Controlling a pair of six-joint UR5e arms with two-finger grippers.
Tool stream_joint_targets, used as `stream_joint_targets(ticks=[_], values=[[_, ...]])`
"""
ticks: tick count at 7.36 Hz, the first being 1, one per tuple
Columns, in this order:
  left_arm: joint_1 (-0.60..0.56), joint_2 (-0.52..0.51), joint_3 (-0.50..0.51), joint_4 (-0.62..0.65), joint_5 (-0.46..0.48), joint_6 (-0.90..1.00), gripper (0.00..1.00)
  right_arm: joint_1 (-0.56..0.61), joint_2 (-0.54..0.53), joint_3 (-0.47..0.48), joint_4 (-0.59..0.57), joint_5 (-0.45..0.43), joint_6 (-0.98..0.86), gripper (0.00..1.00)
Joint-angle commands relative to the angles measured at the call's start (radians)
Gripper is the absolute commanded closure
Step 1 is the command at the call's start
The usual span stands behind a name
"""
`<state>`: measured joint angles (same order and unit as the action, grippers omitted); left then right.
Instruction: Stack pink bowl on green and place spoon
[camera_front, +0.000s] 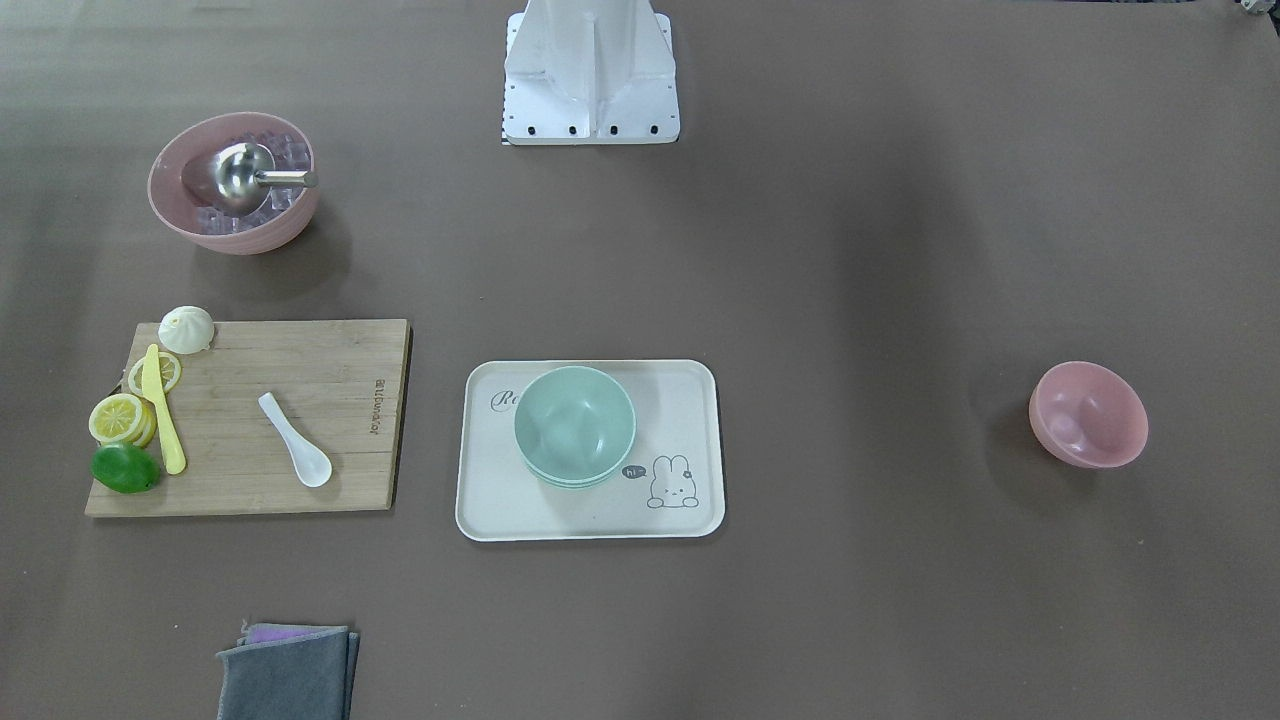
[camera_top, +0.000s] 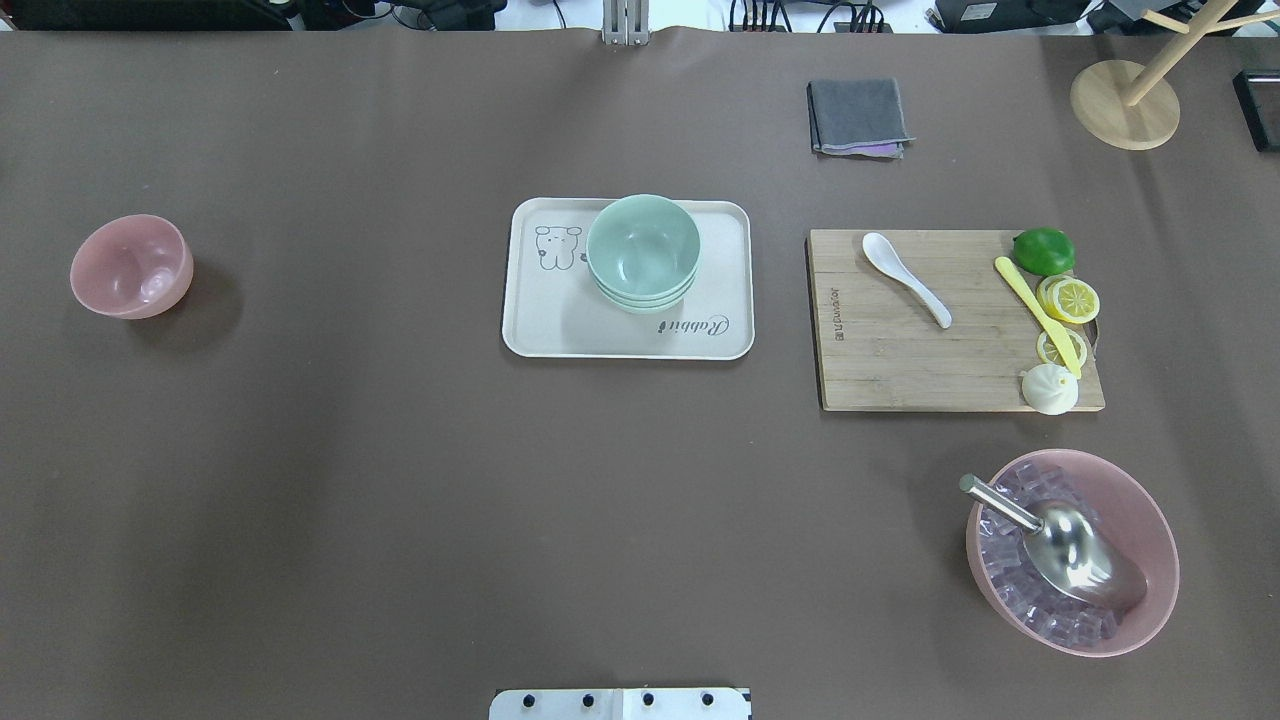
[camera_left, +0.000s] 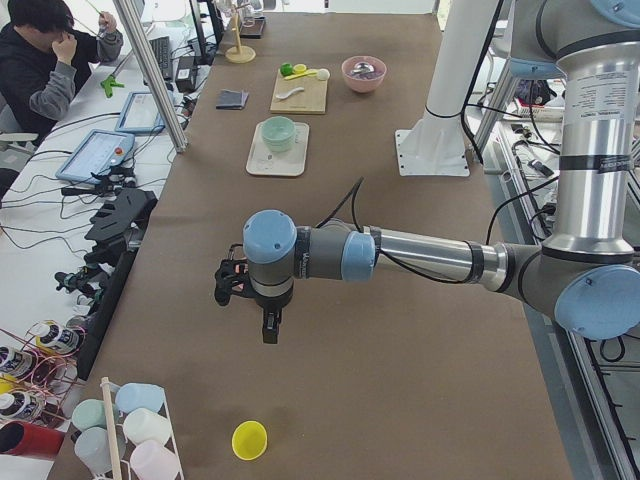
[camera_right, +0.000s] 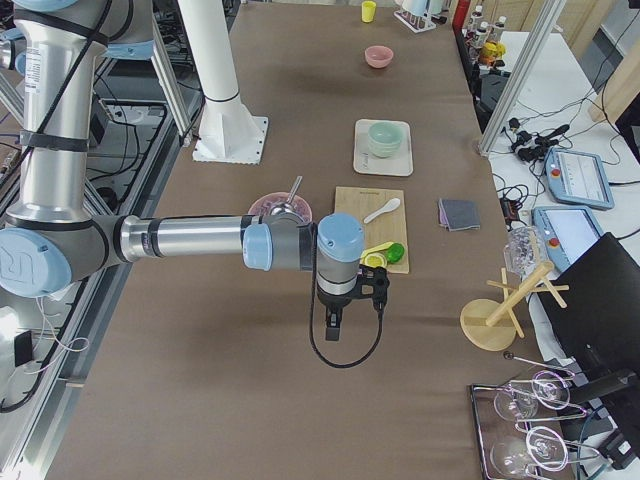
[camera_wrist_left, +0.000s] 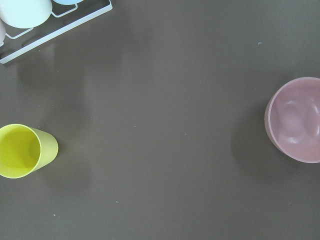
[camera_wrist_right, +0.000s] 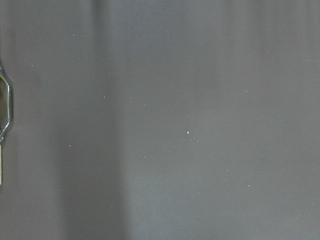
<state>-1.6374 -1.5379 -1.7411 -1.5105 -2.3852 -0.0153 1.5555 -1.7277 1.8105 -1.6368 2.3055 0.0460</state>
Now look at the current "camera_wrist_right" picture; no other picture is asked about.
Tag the bamboo cutting board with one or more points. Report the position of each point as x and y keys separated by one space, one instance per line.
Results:
x=1 y=171

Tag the metal cutting board handle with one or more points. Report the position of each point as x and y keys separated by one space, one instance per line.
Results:
x=9 y=104

